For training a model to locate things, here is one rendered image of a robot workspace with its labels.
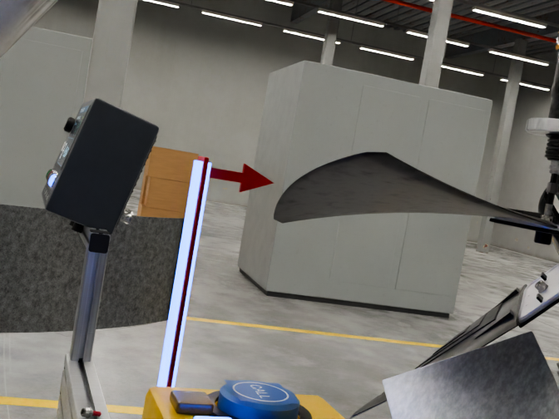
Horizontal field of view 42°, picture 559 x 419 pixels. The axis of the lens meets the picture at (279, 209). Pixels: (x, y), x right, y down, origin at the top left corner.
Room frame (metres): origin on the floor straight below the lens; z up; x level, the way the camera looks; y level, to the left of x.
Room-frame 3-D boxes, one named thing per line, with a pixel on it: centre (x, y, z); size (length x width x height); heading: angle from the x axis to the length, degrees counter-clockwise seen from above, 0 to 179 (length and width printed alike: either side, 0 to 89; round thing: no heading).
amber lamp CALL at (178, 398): (0.34, 0.03, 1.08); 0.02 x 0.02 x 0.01; 20
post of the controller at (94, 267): (1.09, 0.26, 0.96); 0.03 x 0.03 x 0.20; 20
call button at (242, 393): (0.35, -0.01, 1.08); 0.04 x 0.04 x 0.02
